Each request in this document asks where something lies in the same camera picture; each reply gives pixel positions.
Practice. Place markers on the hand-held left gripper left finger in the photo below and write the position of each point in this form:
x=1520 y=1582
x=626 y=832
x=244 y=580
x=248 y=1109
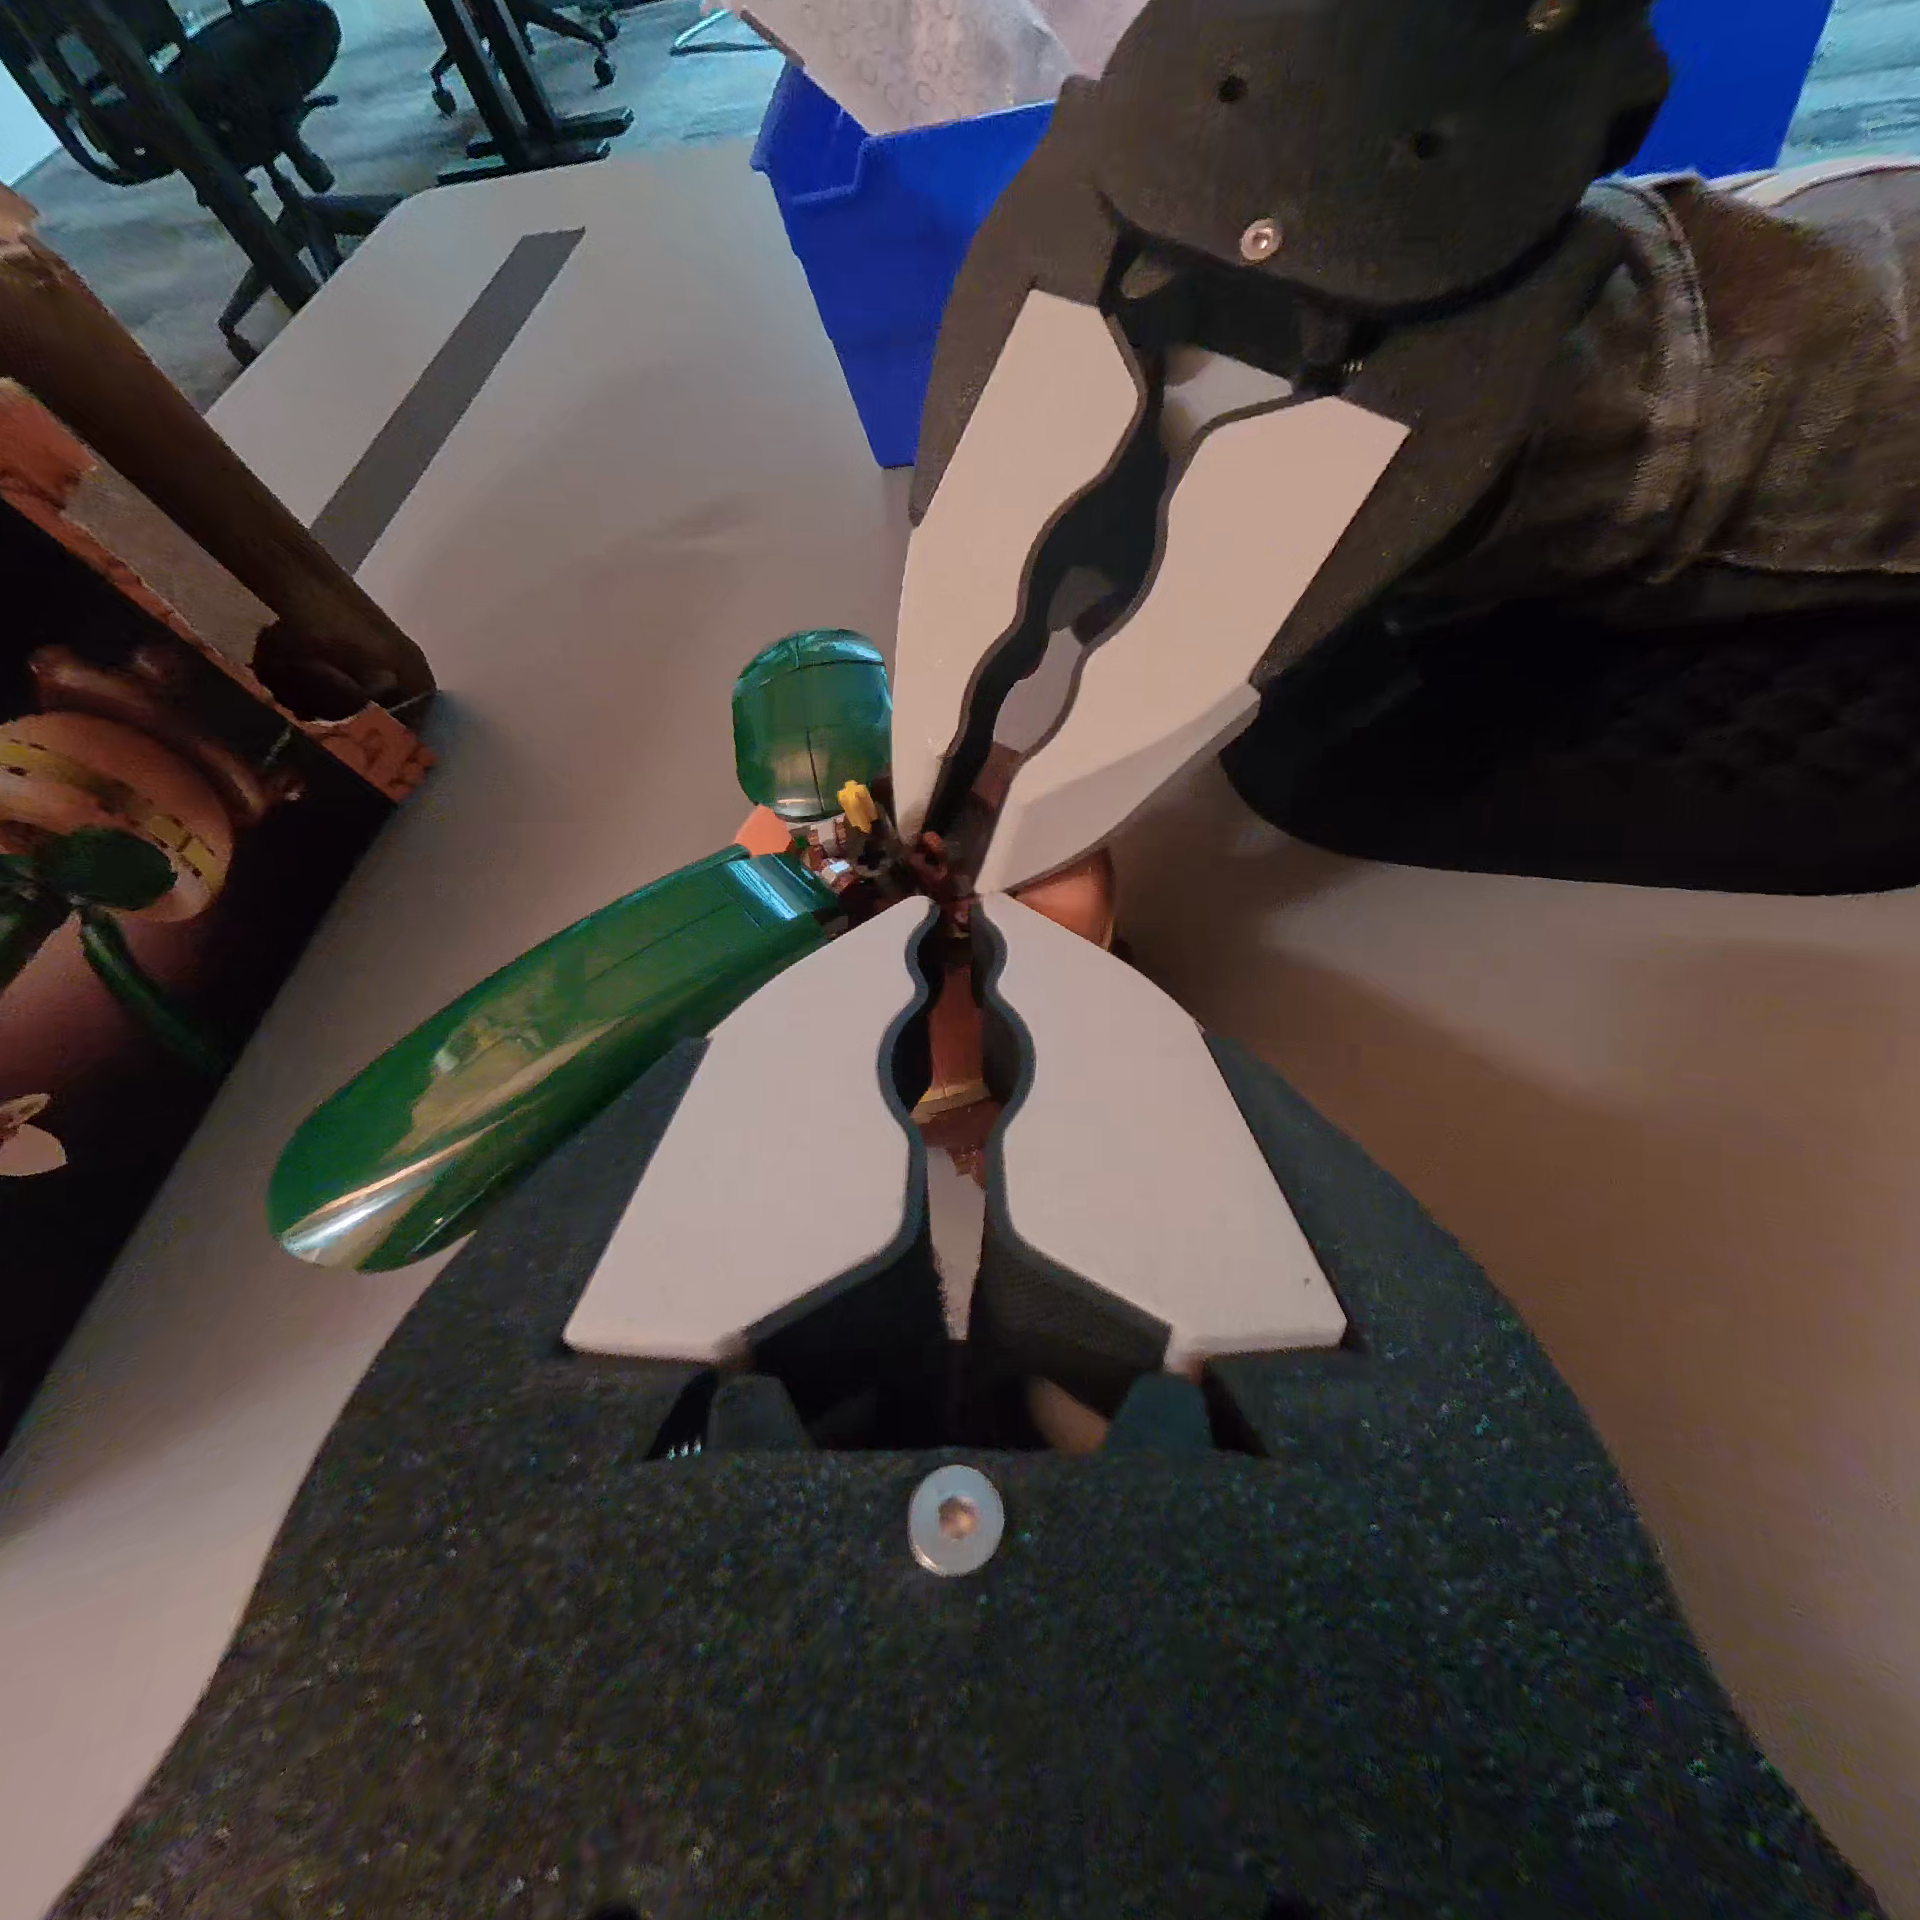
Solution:
x=763 y=1185

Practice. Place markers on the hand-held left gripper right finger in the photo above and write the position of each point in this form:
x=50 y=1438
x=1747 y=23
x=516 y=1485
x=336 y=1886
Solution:
x=1154 y=1185

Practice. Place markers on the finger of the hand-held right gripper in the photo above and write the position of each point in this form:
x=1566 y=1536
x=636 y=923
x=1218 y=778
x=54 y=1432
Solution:
x=1243 y=569
x=988 y=450

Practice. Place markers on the blue plastic bin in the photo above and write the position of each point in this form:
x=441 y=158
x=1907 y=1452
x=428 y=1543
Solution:
x=916 y=269

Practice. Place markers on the rounded green lego leaf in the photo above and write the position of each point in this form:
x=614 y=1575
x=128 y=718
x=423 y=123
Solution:
x=804 y=720

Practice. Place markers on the circle print white paper bag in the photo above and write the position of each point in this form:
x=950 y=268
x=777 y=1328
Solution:
x=928 y=52

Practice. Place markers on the person's right forearm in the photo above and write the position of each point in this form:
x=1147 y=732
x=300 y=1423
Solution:
x=1770 y=390

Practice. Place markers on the orchid print lego box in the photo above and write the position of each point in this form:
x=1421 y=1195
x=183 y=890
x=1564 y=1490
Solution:
x=90 y=929

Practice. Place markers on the black chair armrest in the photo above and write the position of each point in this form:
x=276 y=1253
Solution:
x=1576 y=749

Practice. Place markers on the long office table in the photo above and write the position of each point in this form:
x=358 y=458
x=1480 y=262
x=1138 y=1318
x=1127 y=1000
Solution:
x=503 y=89

